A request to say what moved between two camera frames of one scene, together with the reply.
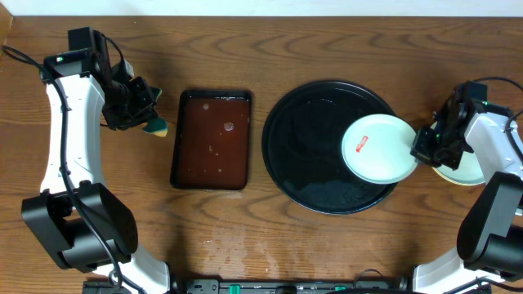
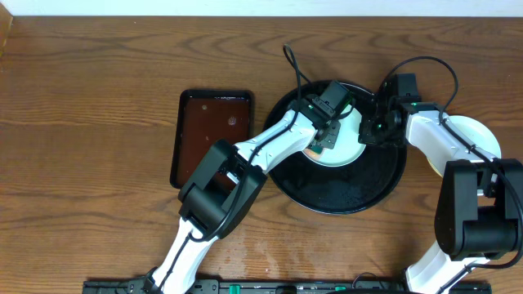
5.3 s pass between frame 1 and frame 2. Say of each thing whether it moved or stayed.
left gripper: moved
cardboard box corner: stayed
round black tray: stayed
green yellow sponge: moved
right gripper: moved
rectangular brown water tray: stayed
